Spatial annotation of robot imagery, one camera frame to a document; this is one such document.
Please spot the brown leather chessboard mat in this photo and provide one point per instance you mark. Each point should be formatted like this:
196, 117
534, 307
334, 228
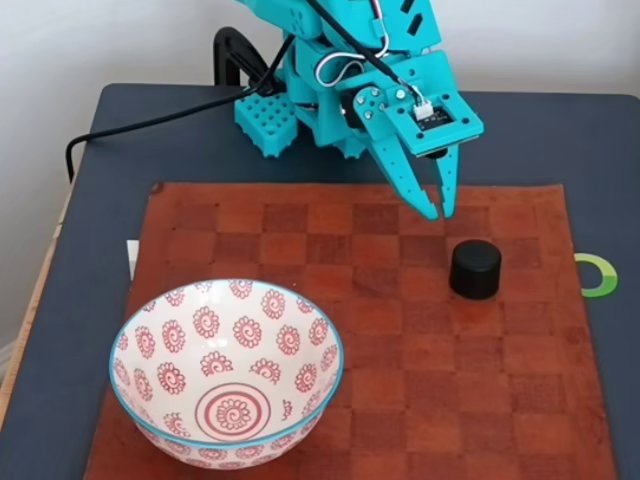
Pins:
425, 375

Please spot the white bowl red flower pattern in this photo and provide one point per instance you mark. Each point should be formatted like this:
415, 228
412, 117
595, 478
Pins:
225, 380

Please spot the black table clamp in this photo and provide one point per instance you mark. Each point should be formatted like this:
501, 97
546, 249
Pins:
235, 50

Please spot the black cylinder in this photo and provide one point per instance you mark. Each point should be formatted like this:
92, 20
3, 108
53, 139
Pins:
475, 272

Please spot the teal camera mount box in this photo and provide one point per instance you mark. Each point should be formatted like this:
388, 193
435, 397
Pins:
450, 135

